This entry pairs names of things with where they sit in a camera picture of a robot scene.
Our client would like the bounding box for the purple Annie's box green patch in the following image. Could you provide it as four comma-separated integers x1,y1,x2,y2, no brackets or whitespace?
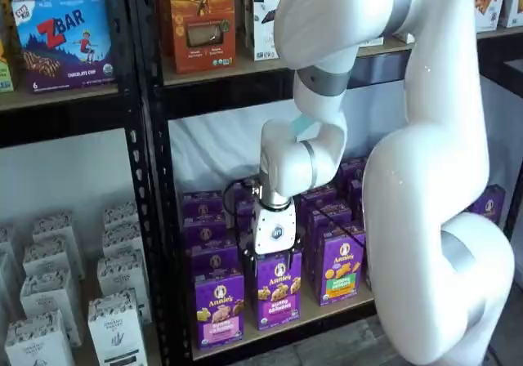
318,225,368,307

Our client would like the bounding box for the purple Annie's box violet patch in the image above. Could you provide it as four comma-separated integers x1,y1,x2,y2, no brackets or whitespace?
255,253,303,332

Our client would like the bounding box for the plain white backdrop sheet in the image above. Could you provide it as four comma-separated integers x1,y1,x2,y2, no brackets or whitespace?
0,128,136,228

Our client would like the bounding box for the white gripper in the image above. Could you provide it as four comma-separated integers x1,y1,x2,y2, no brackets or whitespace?
243,201,304,270

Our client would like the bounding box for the white mint chocolate box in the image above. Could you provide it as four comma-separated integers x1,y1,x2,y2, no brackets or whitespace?
251,0,302,62

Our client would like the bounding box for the orange snack box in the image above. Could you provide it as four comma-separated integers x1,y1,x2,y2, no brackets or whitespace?
167,0,237,75

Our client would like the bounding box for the blue Z Bar box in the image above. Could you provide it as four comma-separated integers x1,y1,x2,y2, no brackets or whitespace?
11,0,118,94

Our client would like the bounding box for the white patterned tall box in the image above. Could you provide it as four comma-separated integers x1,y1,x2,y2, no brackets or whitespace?
96,250,153,324
87,287,149,366
31,212,78,244
101,201,141,230
4,309,77,366
101,221,145,259
22,236,85,279
19,268,83,347

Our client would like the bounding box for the yellow green snack box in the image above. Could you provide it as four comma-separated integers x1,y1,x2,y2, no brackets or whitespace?
0,0,16,94

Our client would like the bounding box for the purple Annie's box pink patch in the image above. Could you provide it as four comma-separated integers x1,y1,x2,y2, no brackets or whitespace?
194,273,246,351

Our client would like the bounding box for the blue white cracker box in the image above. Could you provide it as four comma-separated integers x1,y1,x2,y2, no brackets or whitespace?
498,0,523,29
472,0,511,32

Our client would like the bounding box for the black metal shelving rack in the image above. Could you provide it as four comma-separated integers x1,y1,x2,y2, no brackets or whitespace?
0,0,164,366
130,0,523,366

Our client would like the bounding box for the white cloth with teal stripe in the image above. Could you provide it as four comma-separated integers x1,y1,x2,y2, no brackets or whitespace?
169,69,523,203

